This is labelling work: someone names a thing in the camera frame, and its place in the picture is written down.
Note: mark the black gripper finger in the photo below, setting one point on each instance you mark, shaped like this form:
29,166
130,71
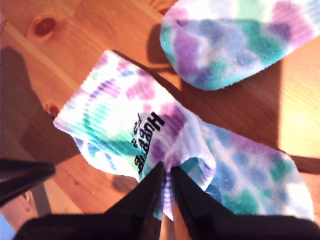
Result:
205,215
135,212
17,177

